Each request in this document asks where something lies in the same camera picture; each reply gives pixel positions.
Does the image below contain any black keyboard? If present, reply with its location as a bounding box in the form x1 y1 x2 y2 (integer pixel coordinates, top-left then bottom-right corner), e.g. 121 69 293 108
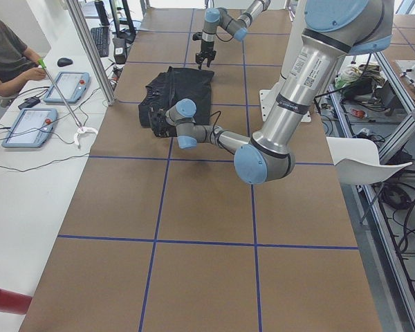
90 26 109 57

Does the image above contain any seated person dark shirt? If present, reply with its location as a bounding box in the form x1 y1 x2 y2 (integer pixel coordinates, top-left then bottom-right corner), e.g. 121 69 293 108
0 16 46 108

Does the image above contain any lower teach pendant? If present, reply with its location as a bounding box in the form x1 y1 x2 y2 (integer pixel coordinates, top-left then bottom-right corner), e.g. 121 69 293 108
1 107 57 148

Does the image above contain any teach pendant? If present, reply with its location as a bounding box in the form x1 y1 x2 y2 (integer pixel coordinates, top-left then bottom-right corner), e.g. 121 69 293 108
43 71 91 104
1 107 57 148

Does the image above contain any white plastic chair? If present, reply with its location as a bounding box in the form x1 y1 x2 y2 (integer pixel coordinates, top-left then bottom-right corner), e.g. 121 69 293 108
326 137 412 185

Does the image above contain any black computer mouse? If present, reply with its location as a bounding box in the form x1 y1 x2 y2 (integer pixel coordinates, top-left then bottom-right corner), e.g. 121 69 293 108
57 57 73 67

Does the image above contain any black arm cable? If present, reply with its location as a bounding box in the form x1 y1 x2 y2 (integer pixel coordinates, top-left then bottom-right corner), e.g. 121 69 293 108
209 110 224 131

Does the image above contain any person's hand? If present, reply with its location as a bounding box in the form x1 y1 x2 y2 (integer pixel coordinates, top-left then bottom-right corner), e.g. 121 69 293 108
27 68 46 81

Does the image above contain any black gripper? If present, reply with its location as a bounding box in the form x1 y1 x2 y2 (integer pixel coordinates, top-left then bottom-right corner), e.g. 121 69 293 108
195 39 216 70
149 109 175 138

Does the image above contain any upper teach pendant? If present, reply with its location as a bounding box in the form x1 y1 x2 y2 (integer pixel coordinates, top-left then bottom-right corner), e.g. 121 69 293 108
43 71 91 104

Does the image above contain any red fire extinguisher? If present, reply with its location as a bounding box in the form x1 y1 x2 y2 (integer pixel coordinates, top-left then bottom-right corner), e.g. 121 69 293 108
0 288 33 315

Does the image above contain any black power adapter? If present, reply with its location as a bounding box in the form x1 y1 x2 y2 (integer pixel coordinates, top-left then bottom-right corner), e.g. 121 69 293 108
18 97 41 109

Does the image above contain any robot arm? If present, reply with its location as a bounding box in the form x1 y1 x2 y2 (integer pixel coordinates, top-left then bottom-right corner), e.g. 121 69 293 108
192 0 271 69
150 1 394 185

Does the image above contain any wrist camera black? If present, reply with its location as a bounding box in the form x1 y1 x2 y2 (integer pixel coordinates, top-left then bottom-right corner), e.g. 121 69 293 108
192 31 203 41

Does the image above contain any metal reacher grabber tool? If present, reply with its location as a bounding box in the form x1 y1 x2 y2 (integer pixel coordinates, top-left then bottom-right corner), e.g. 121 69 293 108
38 59 98 148

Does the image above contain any aluminium frame post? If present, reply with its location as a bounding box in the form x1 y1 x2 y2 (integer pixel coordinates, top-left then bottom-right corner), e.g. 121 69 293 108
65 0 116 106

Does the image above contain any black graphic t-shirt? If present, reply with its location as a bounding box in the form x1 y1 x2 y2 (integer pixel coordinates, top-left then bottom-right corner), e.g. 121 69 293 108
138 66 214 129

